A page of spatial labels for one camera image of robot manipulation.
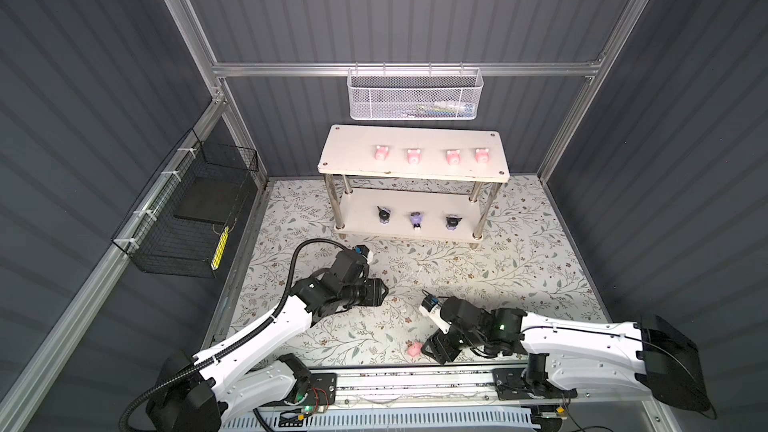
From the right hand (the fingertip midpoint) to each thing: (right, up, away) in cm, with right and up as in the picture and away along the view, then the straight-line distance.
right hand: (431, 347), depth 77 cm
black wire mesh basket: (-63, +32, -4) cm, 70 cm away
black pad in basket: (-58, +39, 0) cm, 69 cm away
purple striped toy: (+10, +32, +19) cm, 38 cm away
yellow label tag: (-50, +26, -9) cm, 57 cm away
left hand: (-13, +14, +2) cm, 19 cm away
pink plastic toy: (-4, -1, +1) cm, 4 cm away
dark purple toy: (-13, +34, +19) cm, 41 cm away
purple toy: (-2, +32, +21) cm, 39 cm away
